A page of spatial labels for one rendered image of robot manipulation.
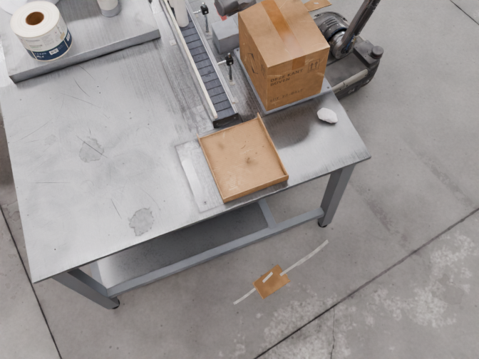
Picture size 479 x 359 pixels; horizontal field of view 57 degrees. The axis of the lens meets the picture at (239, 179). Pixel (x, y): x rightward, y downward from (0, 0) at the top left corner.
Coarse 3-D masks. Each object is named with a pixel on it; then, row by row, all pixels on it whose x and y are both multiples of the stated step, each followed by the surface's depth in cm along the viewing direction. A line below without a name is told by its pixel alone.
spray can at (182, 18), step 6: (174, 0) 183; (180, 0) 183; (174, 6) 187; (180, 6) 186; (180, 12) 188; (186, 12) 191; (180, 18) 191; (186, 18) 193; (180, 24) 194; (186, 24) 195
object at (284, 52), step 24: (288, 0) 168; (240, 24) 170; (264, 24) 163; (288, 24) 163; (312, 24) 162; (240, 48) 184; (264, 48) 158; (288, 48) 158; (312, 48) 157; (264, 72) 160; (288, 72) 161; (312, 72) 167; (264, 96) 173; (288, 96) 175
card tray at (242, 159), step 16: (240, 128) 178; (256, 128) 177; (208, 144) 175; (224, 144) 175; (240, 144) 174; (256, 144) 174; (272, 144) 170; (208, 160) 172; (224, 160) 172; (240, 160) 171; (256, 160) 171; (272, 160) 171; (224, 176) 169; (240, 176) 168; (256, 176) 168; (272, 176) 168; (288, 176) 165; (224, 192) 166; (240, 192) 162
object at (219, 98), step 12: (168, 12) 201; (192, 24) 197; (192, 36) 194; (192, 48) 191; (204, 48) 190; (204, 60) 188; (204, 72) 185; (204, 84) 182; (216, 84) 182; (216, 96) 179; (216, 108) 177; (228, 108) 176; (216, 120) 174
